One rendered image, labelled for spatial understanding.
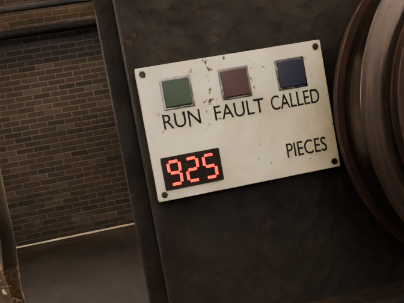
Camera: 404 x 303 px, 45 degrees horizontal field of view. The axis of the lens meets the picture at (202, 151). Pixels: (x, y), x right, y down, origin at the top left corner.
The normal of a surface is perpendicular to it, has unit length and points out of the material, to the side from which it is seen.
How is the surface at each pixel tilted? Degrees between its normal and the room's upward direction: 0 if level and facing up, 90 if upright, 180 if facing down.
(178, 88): 90
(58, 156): 90
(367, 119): 90
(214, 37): 90
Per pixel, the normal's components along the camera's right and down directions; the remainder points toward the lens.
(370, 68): 0.14, 0.03
